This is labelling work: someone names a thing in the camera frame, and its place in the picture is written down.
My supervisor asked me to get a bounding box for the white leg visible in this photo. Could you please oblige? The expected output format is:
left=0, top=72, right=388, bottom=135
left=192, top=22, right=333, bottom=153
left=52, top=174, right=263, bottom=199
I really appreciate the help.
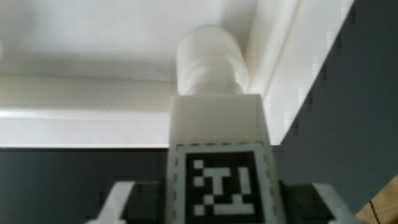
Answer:
left=166, top=26, right=285, bottom=224

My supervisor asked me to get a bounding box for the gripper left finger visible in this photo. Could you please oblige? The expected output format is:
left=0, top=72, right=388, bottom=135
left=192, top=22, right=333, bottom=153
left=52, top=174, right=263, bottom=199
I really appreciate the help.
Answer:
left=84, top=181, right=164, bottom=224

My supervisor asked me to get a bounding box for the white square table top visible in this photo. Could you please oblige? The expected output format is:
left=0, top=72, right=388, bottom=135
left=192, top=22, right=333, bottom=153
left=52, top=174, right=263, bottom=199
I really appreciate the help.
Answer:
left=0, top=0, right=356, bottom=148

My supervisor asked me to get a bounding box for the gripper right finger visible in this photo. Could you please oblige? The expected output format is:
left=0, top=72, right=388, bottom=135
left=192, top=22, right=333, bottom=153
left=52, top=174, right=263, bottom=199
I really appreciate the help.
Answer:
left=281, top=183, right=363, bottom=224

